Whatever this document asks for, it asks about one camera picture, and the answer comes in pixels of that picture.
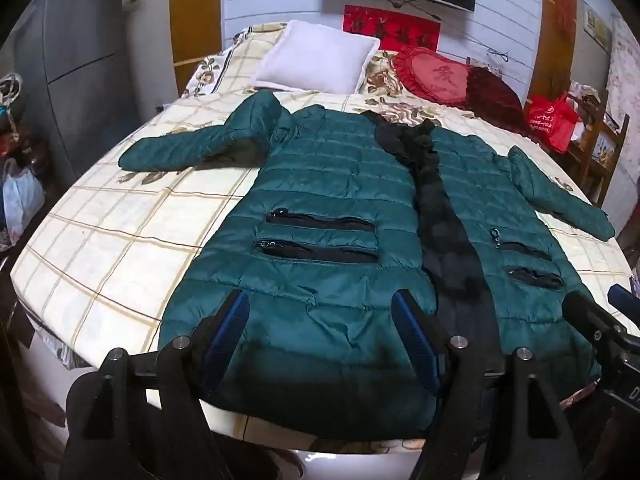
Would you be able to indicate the wooden door frame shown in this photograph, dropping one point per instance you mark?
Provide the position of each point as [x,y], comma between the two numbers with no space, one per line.
[552,25]

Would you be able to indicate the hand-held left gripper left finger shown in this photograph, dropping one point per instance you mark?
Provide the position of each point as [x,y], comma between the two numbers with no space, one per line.
[234,317]

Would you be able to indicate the green puffer jacket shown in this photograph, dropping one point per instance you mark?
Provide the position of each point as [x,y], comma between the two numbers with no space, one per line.
[325,185]

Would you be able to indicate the grey wardrobe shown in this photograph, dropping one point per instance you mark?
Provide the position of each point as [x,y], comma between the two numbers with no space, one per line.
[85,35]

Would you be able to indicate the white pillow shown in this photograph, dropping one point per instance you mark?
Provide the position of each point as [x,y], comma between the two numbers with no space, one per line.
[315,57]

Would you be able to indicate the floral curtain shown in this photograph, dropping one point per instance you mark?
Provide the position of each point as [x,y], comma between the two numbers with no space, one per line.
[625,75]

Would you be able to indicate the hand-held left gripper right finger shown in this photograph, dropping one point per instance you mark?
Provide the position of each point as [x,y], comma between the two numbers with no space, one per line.
[412,332]

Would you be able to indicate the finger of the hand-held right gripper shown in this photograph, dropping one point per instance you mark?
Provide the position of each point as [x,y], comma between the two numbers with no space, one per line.
[625,296]
[592,317]

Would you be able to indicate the bed with floral plaid sheet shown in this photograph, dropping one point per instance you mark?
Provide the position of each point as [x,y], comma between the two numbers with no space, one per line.
[125,220]

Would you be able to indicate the wooden chair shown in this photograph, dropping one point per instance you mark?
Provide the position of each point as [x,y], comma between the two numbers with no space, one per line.
[612,160]

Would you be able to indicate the dark red velvet cushion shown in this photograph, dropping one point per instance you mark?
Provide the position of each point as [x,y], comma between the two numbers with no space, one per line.
[492,95]

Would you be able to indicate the framed wall picture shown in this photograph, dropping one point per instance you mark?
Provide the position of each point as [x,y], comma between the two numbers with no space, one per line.
[599,30]

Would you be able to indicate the red shopping bag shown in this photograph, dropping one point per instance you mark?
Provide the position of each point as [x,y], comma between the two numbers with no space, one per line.
[550,122]

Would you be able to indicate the red wall banner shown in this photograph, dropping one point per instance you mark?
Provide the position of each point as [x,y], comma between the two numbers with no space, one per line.
[390,27]

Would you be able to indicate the white plastic bag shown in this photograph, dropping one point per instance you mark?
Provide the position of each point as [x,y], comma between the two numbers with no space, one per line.
[20,195]

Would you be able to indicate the wooden door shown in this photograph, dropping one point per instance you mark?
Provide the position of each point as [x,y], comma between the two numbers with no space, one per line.
[195,10]

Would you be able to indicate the red heart-shaped cushion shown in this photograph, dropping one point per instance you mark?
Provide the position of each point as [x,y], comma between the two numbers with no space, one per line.
[435,72]

